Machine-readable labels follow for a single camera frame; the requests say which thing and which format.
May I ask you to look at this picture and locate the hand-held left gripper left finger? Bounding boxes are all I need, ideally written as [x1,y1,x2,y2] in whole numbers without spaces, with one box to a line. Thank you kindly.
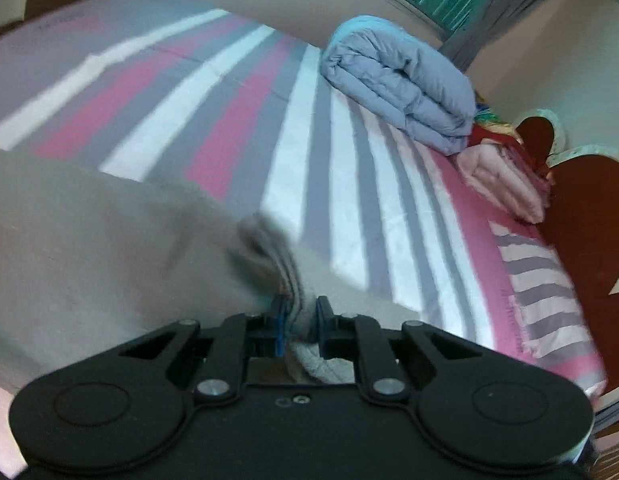
[117,297,291,404]

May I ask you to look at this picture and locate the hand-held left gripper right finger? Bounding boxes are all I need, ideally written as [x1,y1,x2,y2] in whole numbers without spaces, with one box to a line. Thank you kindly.
[315,296,483,404]

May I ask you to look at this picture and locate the grey pants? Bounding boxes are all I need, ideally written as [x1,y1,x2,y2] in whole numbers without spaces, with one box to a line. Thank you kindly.
[0,147,407,397]

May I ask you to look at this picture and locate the bed with striped sheet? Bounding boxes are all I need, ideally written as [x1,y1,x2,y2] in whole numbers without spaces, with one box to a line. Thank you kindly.
[0,0,609,471]

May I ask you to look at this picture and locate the striped pillow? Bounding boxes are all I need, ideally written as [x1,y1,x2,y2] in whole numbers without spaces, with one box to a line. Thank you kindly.
[489,220,609,397]

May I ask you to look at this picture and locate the folded pink blanket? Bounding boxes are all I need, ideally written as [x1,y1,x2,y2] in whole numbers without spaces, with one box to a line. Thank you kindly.
[457,145,547,224]

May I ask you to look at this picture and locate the folded light blue duvet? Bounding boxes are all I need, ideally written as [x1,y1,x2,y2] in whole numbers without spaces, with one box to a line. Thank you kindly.
[320,15,477,157]

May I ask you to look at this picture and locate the folded colourful blanket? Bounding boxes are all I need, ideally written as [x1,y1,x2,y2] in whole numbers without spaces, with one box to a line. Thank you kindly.
[469,91,555,193]

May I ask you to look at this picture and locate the red and white headboard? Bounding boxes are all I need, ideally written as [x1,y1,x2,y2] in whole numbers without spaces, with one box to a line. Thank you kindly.
[512,107,619,322]

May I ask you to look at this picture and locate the grey curtain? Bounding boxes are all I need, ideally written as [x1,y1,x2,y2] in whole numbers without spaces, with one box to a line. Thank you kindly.
[438,0,545,72]

